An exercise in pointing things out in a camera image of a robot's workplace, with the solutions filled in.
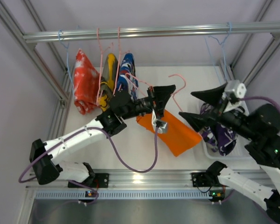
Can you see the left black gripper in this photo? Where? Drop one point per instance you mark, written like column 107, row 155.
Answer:
column 154, row 102

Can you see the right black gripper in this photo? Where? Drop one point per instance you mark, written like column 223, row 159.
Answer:
column 220, row 110

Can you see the purple camouflage trousers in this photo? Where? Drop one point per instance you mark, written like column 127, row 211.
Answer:
column 219, row 139

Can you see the orange trousers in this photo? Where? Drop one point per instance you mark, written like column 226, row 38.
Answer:
column 179, row 138

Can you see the pink wire hanger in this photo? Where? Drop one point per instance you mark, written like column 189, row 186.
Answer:
column 109, row 48
column 173, row 94
column 119, row 57

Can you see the blue wire hanger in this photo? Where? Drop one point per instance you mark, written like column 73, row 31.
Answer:
column 70, row 70
column 220, row 43

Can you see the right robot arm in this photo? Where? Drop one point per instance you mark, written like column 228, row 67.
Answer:
column 261, row 127

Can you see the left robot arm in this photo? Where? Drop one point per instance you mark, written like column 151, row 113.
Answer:
column 47, row 158

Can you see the blue white patterned trousers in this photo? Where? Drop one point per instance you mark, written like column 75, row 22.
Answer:
column 127, row 76

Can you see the yellow olive camouflage trousers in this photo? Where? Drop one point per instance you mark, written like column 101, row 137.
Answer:
column 107, row 82

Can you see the red white tie-dye trousers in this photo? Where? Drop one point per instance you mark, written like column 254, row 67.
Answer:
column 85, row 81

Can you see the white plastic basket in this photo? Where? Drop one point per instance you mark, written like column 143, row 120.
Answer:
column 238, row 153

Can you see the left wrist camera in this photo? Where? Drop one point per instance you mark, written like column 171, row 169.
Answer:
column 158, row 124

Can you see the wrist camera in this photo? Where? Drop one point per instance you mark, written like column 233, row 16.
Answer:
column 158, row 124
column 234, row 92

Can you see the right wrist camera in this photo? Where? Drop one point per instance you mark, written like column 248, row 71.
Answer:
column 234, row 92

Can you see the right frame post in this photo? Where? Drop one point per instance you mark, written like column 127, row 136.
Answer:
column 255, row 50

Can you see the frame post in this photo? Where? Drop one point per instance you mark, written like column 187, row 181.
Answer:
column 255, row 50
column 10, row 23

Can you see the left frame post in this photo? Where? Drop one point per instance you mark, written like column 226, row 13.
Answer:
column 10, row 23

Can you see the white slotted cable duct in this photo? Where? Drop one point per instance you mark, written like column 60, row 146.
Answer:
column 122, row 194

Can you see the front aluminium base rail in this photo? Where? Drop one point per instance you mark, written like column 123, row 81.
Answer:
column 155, row 179

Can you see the aluminium hanging rail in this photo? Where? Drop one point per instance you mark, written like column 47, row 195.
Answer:
column 124, row 33

